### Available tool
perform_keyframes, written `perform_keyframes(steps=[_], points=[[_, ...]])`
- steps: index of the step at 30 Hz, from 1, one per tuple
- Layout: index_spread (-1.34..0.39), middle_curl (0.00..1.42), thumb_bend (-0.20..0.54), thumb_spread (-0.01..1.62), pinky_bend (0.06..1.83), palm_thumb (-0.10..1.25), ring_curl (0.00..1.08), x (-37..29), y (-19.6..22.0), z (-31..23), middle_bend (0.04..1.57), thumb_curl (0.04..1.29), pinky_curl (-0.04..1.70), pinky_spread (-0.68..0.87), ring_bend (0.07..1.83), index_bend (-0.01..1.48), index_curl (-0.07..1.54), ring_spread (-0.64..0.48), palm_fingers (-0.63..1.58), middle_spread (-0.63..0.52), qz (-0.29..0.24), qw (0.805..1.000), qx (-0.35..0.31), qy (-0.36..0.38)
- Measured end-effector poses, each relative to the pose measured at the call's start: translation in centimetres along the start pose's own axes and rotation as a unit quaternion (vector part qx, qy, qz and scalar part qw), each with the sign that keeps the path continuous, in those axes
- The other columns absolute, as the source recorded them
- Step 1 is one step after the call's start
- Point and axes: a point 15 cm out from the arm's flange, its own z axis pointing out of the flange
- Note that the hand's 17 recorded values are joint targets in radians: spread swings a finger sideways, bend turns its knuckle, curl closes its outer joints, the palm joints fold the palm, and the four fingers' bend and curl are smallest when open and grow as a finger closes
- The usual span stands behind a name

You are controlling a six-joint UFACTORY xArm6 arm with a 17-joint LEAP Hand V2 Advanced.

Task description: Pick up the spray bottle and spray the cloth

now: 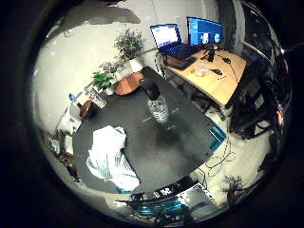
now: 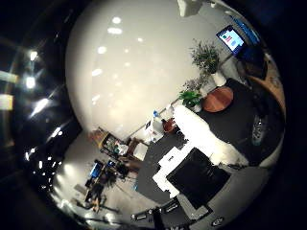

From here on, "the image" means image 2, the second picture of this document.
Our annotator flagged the spray bottle with mosaic label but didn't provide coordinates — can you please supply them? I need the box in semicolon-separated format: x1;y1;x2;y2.
251;113;269;147

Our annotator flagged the white cloth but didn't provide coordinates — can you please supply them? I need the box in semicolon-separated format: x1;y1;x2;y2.
174;104;248;167

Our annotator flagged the red-brown cup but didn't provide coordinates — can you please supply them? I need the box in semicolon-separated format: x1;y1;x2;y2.
161;118;177;133

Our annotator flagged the white flat panel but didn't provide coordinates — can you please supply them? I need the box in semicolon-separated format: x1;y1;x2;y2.
132;142;150;162

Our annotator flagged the brown cardboard box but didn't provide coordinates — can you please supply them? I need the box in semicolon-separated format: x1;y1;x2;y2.
126;137;139;157

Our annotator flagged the round wooden board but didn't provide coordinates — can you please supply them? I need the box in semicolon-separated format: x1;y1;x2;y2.
201;85;234;113

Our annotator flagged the bright green potted plant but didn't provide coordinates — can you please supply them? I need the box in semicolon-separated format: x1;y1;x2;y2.
177;89;203;113

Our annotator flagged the cluttered shelf cart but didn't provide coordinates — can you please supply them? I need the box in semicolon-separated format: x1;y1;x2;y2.
99;132;129;157

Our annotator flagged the small grey-leaved potted plant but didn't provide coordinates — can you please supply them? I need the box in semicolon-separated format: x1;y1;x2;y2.
183;75;210;97

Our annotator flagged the small blue background screen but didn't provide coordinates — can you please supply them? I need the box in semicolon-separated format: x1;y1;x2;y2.
89;162;104;179

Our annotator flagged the curved wooden desk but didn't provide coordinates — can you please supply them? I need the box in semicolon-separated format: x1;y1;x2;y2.
248;58;287;118

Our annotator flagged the large potted plant white pot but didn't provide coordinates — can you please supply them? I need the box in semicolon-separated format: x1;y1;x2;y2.
190;39;227;88

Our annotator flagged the monitor with white screen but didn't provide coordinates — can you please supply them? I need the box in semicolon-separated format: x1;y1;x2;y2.
216;25;246;56

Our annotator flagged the monitor with blue screen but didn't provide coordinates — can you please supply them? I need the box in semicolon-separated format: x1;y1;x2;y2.
231;15;261;46

